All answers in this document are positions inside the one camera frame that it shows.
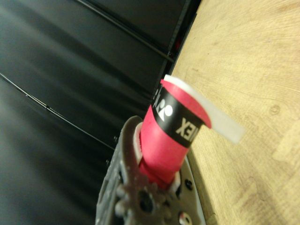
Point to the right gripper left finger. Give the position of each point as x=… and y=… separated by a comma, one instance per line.
x=110, y=182

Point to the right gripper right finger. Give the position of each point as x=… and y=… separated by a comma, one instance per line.
x=131, y=168

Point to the black curtain stand pole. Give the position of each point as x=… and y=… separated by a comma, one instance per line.
x=181, y=25

